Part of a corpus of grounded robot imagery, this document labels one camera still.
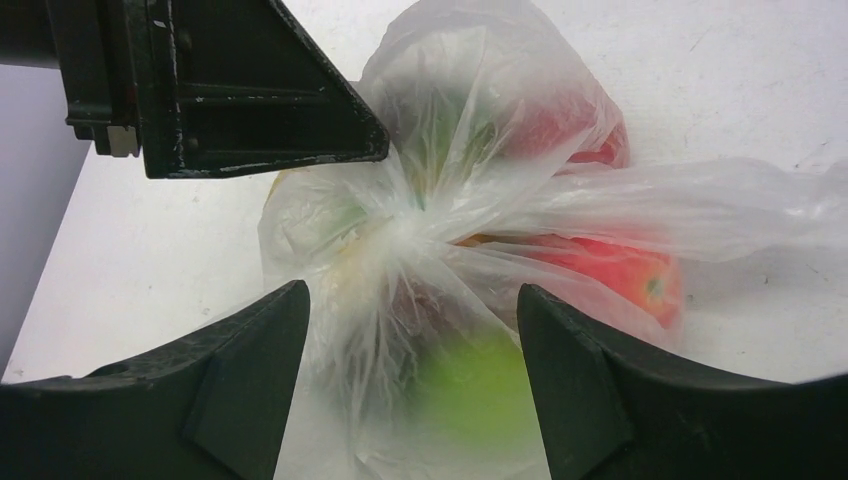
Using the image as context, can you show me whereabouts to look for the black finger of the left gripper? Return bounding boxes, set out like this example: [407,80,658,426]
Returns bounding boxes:
[47,1,389,179]

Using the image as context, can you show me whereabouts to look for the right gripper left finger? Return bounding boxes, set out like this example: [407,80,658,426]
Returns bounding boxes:
[1,280,310,479]

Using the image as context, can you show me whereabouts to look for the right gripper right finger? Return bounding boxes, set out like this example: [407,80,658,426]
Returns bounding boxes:
[517,284,847,479]

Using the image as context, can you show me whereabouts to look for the red fake apple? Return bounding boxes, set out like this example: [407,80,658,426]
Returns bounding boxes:
[526,235,683,330]

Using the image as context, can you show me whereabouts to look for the clear plastic bag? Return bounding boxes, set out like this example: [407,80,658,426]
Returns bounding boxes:
[258,1,847,479]

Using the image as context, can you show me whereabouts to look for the green fake apple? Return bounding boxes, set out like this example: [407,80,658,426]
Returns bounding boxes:
[411,332,538,451]

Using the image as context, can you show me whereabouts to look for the red fake strawberry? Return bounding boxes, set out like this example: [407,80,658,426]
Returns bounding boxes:
[506,106,630,168]

